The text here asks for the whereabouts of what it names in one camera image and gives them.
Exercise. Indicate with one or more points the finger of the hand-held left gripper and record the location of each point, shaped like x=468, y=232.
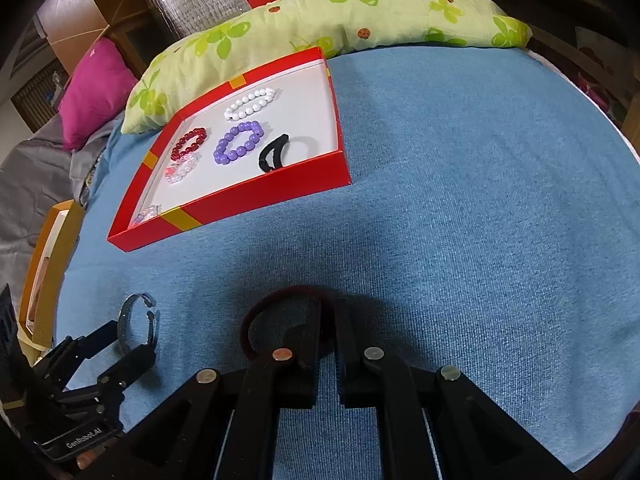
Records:
x=92, y=340
x=127, y=370

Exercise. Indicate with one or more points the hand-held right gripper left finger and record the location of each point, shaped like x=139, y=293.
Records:
x=307, y=350

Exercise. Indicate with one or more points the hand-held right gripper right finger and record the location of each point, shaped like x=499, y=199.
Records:
x=350, y=355

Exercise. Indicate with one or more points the blue-grey bangle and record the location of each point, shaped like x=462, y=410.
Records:
x=122, y=317

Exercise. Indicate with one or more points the red shallow box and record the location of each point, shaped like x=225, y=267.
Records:
x=210, y=185

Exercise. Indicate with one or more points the orange cardboard box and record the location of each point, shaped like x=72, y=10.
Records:
x=70, y=220

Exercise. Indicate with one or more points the grey blanket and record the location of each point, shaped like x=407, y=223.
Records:
x=30, y=185

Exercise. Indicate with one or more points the blue blanket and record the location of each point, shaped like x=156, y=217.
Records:
x=450, y=210

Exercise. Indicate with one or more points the magenta cushion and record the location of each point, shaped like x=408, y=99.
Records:
x=95, y=95

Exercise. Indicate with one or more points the brown lattice door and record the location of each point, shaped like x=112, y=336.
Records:
x=37, y=95

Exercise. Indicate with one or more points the brown wooden cabinet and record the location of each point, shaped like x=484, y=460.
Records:
x=75, y=10

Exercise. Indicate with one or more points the green floral pillow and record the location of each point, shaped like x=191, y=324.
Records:
x=390, y=10

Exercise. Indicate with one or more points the silver insulation panel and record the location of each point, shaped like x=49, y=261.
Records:
x=200, y=0

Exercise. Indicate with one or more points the wooden shelf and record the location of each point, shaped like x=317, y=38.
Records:
x=600, y=80

